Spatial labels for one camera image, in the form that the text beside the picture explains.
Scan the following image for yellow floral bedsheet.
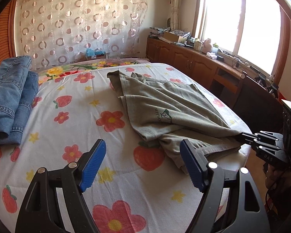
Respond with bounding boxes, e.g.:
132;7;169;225
37;58;151;83

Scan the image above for blue plastic packet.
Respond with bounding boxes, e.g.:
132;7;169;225
85;48;107;60

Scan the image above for black cables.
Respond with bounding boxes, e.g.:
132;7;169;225
222;50;254;70

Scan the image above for person's right hand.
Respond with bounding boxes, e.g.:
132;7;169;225
265;165;291;190

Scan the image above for white pink bottle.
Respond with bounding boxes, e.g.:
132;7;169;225
204;38;214;53

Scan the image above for folded blue jeans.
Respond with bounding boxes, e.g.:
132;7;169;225
0;55;39;147

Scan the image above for wooden cabinet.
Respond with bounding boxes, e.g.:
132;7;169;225
145;37;245;102

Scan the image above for cardboard box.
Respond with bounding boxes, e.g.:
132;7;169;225
163;30;185;43

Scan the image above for sheer circle pattern curtain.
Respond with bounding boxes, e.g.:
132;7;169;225
17;0;148;66

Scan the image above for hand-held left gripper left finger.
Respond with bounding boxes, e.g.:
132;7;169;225
15;139;107;233

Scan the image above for patterned cloth stack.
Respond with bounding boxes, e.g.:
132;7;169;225
149;26;191;37

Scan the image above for dark wooden chair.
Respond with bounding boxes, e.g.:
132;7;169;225
233;75;285;136

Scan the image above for window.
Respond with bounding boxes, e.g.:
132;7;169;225
191;0;291;78

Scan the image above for strawberry flower print blanket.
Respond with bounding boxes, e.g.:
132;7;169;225
0;63;251;233

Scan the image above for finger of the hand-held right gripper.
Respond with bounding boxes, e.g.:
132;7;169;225
241;132;283;142
235;137;282;151

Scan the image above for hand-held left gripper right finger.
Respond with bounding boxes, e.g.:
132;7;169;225
179;139;269;233

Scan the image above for beige window curtain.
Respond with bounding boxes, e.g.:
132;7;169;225
168;0;204;30

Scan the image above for grey-green pants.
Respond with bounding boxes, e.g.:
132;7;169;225
107;70;245;175

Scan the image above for black device stand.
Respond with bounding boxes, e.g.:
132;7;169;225
254;73;280;96

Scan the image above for wooden headboard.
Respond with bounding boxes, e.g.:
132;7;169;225
0;0;20;78

